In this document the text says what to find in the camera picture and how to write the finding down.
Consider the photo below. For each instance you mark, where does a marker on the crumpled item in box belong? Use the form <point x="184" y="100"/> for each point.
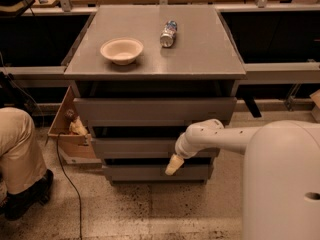
<point x="77" y="127"/>

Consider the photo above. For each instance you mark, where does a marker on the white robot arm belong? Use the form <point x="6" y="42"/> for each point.
<point x="281" y="174"/>

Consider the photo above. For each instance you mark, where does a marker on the white paper bowl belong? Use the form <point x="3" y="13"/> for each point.
<point x="122" y="51"/>

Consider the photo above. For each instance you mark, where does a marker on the silver soda can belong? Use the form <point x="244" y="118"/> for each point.
<point x="168" y="34"/>

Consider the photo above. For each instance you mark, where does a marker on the grey drawer cabinet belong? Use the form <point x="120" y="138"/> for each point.
<point x="152" y="89"/>

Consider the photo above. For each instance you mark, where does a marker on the black shoe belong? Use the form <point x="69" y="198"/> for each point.
<point x="14" y="206"/>

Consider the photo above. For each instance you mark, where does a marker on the grey top drawer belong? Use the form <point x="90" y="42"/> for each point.
<point x="152" y="111"/>

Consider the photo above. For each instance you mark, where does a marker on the person leg beige trousers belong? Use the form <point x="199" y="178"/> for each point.
<point x="21" y="159"/>

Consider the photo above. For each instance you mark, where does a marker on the open wooden box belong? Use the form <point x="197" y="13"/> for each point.
<point x="73" y="147"/>

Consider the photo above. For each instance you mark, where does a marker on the grey drawer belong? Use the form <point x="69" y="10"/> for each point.
<point x="152" y="111"/>
<point x="133" y="148"/>
<point x="146" y="173"/>

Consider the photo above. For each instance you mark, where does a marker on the grey metal rail frame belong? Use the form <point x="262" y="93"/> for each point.
<point x="280" y="71"/>

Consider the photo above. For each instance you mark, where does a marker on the grey bottom drawer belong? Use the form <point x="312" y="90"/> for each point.
<point x="146" y="173"/>

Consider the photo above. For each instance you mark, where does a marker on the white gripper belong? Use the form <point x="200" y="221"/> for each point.
<point x="183" y="149"/>

